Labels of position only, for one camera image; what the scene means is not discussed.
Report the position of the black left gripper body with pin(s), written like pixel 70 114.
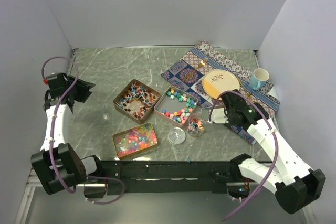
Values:
pixel 80 91

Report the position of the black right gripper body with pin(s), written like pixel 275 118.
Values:
pixel 230 118

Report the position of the metal candy scoop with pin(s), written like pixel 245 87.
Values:
pixel 205 114

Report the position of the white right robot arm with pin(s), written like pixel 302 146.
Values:
pixel 293 182

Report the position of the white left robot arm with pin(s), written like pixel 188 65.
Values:
pixel 59 101

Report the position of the pink tin with star candies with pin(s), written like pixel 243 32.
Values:
pixel 176 106

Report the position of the gold knife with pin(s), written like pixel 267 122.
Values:
pixel 247 93

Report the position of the cream yellow plate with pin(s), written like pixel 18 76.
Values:
pixel 217 81

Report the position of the light blue mug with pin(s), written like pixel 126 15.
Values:
pixel 258 78

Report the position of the clear plastic candy jar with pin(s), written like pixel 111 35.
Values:
pixel 195 127

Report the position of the gold tin with lollipops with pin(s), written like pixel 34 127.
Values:
pixel 136 101

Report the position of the gold fork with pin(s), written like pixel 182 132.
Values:
pixel 200 65

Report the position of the patterned placemat cloth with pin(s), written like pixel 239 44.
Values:
pixel 204 73

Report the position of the clear jar lid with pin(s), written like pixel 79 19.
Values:
pixel 176 136

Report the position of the gold tin with gummy stars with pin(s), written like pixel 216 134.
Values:
pixel 134 141

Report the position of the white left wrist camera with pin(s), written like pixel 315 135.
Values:
pixel 51 80

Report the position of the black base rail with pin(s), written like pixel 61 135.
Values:
pixel 163 177

